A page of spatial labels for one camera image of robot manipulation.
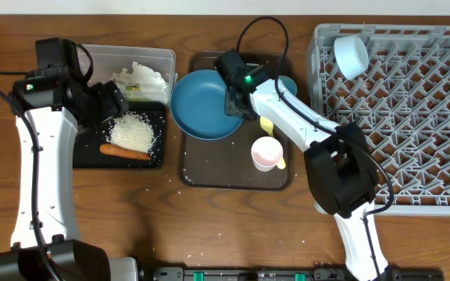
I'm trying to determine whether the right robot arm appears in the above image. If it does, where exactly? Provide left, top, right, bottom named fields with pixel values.
left=214, top=49, right=389, bottom=280

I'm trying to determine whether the green snack wrapper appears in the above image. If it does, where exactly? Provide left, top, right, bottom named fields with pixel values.
left=126, top=86, right=140, bottom=91

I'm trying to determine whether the dark brown serving tray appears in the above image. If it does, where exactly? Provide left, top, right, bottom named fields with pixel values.
left=179, top=51, right=294, bottom=191

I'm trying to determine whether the white napkin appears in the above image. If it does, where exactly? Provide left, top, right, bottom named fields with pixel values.
left=111, top=62, right=169, bottom=94

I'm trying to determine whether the light blue cup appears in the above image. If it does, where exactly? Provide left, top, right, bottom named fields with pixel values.
left=279, top=76, right=298, bottom=95

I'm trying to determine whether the dark blue bowl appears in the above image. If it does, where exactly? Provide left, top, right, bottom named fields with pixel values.
left=170, top=69, right=243, bottom=141

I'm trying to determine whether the orange carrot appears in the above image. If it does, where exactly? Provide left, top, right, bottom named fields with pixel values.
left=99, top=144, right=151, bottom=160

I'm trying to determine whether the pile of white rice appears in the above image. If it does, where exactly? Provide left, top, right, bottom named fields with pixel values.
left=106, top=112, right=155, bottom=153

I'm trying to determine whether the pink cup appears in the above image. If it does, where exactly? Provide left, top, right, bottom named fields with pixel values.
left=251, top=137, right=284, bottom=172

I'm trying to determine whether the grey dishwasher rack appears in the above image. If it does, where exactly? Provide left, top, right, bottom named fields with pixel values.
left=306, top=23, right=450, bottom=216

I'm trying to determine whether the yellow plastic spoon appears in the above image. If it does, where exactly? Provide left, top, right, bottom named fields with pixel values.
left=260, top=116, right=286, bottom=169

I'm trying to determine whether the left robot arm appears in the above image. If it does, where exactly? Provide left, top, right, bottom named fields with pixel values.
left=0, top=37, right=141, bottom=280

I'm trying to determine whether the white small bowl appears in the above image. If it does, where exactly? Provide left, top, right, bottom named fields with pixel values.
left=334, top=35, right=369, bottom=80

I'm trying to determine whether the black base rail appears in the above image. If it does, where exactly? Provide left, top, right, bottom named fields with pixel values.
left=145, top=267, right=445, bottom=281

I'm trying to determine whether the clear plastic waste bin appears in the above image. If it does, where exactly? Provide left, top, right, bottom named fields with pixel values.
left=77, top=44, right=177, bottom=106

